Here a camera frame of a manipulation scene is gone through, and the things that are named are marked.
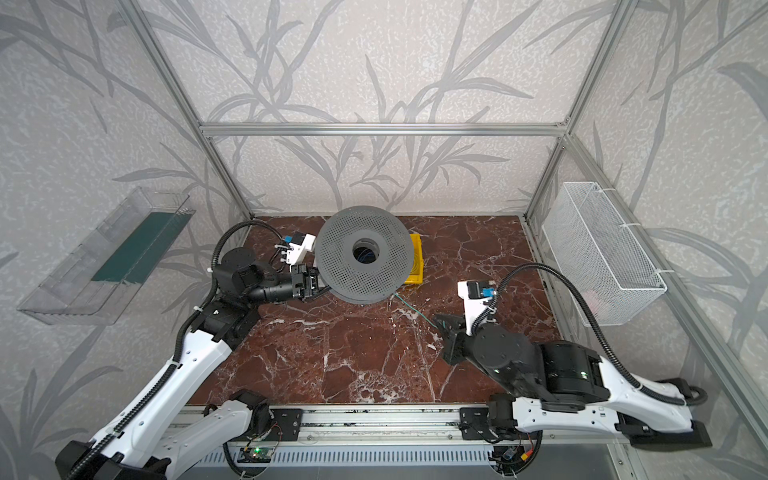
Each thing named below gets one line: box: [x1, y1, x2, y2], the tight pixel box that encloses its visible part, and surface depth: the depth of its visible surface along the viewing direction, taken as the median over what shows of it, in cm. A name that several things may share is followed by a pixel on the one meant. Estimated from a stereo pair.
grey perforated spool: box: [315, 205, 414, 305], surface depth 60 cm
